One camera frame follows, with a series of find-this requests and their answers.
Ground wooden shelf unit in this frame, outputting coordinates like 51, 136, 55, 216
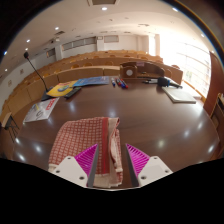
209, 93, 224, 148

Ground white printed poster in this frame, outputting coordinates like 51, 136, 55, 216
23, 97, 61, 124

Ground red checked towel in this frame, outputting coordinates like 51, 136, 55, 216
48, 116, 124, 190

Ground black tabletop device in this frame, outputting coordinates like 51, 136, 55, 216
157, 76, 184, 90

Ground blue booklet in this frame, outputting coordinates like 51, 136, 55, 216
73, 76, 111, 88

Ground black remote control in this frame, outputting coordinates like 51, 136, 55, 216
64, 86, 83, 99

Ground ceiling air vent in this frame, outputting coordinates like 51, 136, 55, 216
87, 0, 118, 7

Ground grey closed laptop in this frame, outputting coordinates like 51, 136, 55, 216
162, 86, 198, 105

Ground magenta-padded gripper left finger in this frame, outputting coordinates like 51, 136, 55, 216
53, 143, 100, 188

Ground black gooseneck microphone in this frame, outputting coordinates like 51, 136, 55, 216
23, 50, 56, 102

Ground wooden lecture hall benches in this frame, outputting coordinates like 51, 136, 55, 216
0, 49, 184, 118

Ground ceiling spot lights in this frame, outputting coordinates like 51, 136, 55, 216
2, 5, 206, 56

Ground large bright windows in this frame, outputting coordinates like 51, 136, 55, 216
148, 33, 213, 98

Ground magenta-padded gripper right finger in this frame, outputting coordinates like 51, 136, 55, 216
124, 143, 174, 188

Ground wooden desk organizer box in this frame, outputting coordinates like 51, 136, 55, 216
119, 61, 166, 81

